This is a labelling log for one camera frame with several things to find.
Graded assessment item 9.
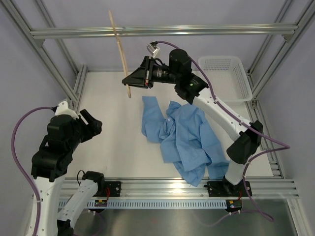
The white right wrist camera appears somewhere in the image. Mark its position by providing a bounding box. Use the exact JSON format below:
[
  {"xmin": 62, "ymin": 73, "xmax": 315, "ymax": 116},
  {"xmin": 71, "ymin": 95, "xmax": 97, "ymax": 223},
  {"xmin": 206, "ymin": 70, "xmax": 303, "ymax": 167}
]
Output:
[{"xmin": 147, "ymin": 41, "xmax": 160, "ymax": 58}]

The blue button-up shirt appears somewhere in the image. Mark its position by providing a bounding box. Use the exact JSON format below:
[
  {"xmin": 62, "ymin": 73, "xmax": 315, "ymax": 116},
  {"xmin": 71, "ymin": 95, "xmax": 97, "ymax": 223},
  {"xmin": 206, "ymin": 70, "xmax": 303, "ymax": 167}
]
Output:
[{"xmin": 141, "ymin": 96, "xmax": 229, "ymax": 187}]

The aluminium front rail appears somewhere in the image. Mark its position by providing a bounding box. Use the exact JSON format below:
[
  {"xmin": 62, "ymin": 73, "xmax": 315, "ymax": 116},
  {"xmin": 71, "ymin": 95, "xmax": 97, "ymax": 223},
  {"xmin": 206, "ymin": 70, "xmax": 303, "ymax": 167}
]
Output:
[{"xmin": 108, "ymin": 178, "xmax": 299, "ymax": 199}]

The white perforated plastic basket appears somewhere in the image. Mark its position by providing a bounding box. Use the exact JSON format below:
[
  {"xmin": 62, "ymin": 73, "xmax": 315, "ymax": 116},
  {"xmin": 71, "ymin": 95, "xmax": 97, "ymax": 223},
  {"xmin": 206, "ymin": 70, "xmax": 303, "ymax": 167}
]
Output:
[{"xmin": 198, "ymin": 56, "xmax": 252, "ymax": 105}]

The beige wooden clothes hanger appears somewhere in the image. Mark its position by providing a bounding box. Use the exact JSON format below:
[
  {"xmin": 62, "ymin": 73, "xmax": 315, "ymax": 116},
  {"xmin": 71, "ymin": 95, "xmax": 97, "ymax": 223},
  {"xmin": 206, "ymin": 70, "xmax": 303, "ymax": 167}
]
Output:
[{"xmin": 108, "ymin": 9, "xmax": 132, "ymax": 99}]

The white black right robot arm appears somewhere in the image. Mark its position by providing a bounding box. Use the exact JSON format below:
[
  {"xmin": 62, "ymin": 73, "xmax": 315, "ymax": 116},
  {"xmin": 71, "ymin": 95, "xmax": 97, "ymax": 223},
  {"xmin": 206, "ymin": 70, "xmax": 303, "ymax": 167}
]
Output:
[{"xmin": 122, "ymin": 49, "xmax": 263, "ymax": 196}]

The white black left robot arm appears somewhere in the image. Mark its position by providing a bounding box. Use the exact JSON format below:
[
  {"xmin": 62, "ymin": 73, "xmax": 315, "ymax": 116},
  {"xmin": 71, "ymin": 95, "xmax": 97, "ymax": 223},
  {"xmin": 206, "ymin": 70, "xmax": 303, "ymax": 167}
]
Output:
[{"xmin": 30, "ymin": 110, "xmax": 106, "ymax": 236}]

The aluminium top crossbar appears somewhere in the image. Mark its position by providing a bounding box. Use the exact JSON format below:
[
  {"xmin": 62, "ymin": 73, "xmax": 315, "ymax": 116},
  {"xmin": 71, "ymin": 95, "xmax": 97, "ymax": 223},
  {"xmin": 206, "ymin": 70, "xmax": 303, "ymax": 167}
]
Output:
[{"xmin": 30, "ymin": 23, "xmax": 298, "ymax": 39}]

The aluminium right frame strut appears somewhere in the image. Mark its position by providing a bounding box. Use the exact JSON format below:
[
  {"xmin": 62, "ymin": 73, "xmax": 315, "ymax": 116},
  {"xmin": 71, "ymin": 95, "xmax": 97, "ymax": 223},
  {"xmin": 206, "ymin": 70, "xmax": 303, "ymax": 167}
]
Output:
[{"xmin": 247, "ymin": 0, "xmax": 315, "ymax": 99}]

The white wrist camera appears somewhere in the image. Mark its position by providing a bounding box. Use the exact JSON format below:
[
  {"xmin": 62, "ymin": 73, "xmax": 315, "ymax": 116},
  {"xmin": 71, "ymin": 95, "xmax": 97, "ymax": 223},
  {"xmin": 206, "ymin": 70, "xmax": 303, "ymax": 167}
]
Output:
[
  {"xmin": 52, "ymin": 100, "xmax": 79, "ymax": 119},
  {"xmin": 147, "ymin": 41, "xmax": 160, "ymax": 58}
]

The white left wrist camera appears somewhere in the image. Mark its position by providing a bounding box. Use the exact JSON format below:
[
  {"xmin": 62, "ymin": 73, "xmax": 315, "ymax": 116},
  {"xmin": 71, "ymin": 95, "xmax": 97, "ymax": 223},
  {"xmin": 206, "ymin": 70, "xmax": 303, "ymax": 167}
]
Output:
[{"xmin": 52, "ymin": 100, "xmax": 79, "ymax": 119}]

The aluminium frame strut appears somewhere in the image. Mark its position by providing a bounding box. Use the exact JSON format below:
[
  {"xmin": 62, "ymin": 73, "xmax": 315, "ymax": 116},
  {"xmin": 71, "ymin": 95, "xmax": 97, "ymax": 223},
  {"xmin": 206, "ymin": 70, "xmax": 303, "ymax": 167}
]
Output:
[
  {"xmin": 247, "ymin": 0, "xmax": 315, "ymax": 99},
  {"xmin": 0, "ymin": 0, "xmax": 88, "ymax": 111}
]

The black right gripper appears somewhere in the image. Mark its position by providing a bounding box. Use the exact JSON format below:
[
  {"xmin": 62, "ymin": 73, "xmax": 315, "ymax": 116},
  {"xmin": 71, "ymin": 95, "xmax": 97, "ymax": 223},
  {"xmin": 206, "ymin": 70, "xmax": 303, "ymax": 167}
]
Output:
[{"xmin": 123, "ymin": 57, "xmax": 180, "ymax": 89}]

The aluminium left frame strut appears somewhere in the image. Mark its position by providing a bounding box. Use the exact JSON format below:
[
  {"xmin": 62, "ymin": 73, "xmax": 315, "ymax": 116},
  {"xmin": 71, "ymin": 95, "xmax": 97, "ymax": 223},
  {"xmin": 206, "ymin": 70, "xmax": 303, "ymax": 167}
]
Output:
[{"xmin": 0, "ymin": 0, "xmax": 88, "ymax": 111}]

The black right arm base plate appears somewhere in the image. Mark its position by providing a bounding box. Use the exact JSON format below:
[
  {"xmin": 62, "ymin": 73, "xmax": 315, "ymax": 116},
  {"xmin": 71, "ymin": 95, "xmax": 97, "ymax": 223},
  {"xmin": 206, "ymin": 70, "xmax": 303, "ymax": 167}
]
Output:
[{"xmin": 204, "ymin": 180, "xmax": 252, "ymax": 197}]

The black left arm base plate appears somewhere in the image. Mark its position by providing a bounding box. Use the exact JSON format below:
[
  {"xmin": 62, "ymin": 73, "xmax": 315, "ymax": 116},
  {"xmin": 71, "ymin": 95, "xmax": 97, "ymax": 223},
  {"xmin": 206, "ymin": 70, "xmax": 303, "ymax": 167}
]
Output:
[{"xmin": 94, "ymin": 181, "xmax": 122, "ymax": 197}]

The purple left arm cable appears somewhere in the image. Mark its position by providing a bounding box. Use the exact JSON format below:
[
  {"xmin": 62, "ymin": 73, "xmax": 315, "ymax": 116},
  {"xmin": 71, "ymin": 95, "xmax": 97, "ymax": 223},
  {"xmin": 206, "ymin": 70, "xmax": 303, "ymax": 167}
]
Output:
[{"xmin": 10, "ymin": 106, "xmax": 55, "ymax": 236}]

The white slotted cable duct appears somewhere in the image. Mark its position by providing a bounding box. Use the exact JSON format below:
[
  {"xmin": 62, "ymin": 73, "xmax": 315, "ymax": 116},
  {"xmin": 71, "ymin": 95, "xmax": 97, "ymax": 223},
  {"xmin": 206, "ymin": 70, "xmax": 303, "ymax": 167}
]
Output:
[{"xmin": 58, "ymin": 199, "xmax": 228, "ymax": 209}]

